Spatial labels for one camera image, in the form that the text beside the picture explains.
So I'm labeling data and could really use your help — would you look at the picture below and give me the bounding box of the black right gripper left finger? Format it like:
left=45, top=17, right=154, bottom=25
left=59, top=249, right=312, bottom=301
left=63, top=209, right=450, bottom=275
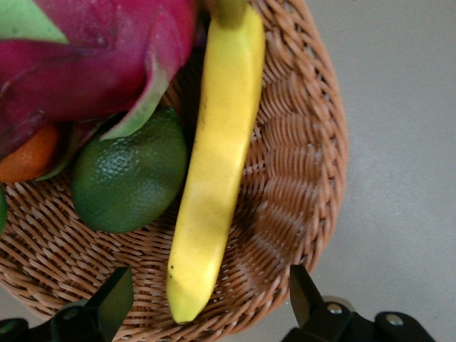
left=0, top=266, right=135, bottom=342

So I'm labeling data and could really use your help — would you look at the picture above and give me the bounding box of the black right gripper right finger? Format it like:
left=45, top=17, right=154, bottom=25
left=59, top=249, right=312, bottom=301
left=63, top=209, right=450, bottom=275
left=281, top=265, right=434, bottom=342

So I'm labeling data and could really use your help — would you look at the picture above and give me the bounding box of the yellow banana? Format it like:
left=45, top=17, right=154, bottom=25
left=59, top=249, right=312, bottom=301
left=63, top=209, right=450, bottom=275
left=166, top=0, right=266, bottom=324

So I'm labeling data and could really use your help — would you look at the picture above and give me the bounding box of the dark green lime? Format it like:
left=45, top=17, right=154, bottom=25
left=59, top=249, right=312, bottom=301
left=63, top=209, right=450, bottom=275
left=71, top=106, right=189, bottom=234

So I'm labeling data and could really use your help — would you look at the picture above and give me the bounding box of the brown wicker basket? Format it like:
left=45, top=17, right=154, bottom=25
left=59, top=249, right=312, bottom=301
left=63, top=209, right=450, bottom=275
left=0, top=0, right=349, bottom=338

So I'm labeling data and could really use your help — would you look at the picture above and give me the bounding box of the light green round fruit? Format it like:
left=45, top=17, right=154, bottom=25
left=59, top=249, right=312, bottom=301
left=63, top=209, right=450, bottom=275
left=0, top=185, right=9, bottom=236

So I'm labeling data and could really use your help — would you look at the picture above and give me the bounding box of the orange fruit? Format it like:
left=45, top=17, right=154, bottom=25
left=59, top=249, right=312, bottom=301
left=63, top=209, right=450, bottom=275
left=0, top=123, right=60, bottom=184

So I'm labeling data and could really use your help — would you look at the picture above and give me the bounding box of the pink dragon fruit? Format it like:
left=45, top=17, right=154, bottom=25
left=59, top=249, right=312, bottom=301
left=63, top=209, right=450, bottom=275
left=0, top=0, right=199, bottom=179

